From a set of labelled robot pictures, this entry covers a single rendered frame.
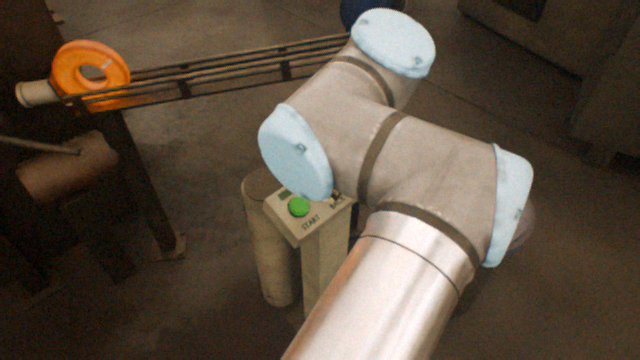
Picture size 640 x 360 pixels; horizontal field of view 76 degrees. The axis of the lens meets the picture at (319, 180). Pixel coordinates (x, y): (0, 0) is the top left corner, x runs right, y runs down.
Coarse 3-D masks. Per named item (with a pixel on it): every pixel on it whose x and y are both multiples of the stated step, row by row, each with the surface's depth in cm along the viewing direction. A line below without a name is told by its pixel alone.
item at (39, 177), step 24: (72, 144) 105; (96, 144) 107; (24, 168) 100; (48, 168) 101; (72, 168) 103; (96, 168) 107; (48, 192) 101; (72, 192) 106; (72, 216) 111; (96, 216) 116; (96, 240) 121; (120, 264) 133
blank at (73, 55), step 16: (64, 48) 90; (80, 48) 90; (96, 48) 91; (64, 64) 92; (80, 64) 92; (96, 64) 93; (112, 64) 93; (64, 80) 94; (80, 80) 96; (112, 80) 96; (128, 80) 97; (96, 96) 99
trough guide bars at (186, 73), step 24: (264, 48) 101; (312, 48) 103; (336, 48) 97; (144, 72) 100; (168, 72) 102; (216, 72) 96; (240, 72) 98; (264, 72) 98; (288, 72) 99; (72, 96) 95; (120, 96) 97
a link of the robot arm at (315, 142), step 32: (352, 64) 40; (320, 96) 37; (352, 96) 37; (384, 96) 40; (288, 128) 34; (320, 128) 35; (352, 128) 34; (288, 160) 37; (320, 160) 34; (352, 160) 34; (320, 192) 36; (352, 192) 36
